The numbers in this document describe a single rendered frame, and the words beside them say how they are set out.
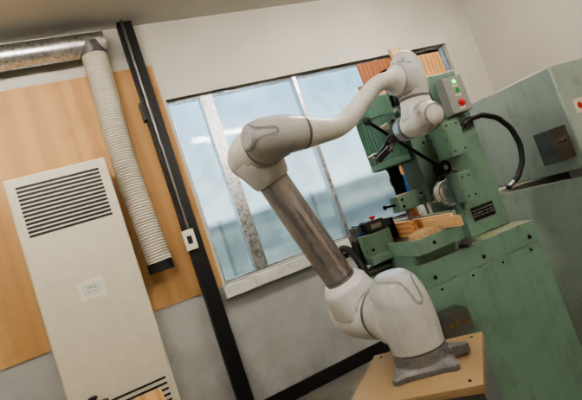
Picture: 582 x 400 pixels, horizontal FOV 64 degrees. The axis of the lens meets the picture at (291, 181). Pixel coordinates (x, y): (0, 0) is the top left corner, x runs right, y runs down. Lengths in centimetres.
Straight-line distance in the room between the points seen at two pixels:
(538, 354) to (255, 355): 175
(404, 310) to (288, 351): 204
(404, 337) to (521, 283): 88
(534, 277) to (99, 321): 211
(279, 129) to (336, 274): 49
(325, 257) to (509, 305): 90
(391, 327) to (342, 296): 19
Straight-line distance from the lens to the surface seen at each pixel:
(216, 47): 352
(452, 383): 130
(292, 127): 128
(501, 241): 207
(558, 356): 225
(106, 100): 307
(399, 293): 132
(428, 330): 135
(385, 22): 424
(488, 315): 202
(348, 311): 147
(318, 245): 143
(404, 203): 205
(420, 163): 208
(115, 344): 278
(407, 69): 161
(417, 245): 180
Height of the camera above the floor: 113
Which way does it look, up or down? 4 degrees up
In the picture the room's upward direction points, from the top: 19 degrees counter-clockwise
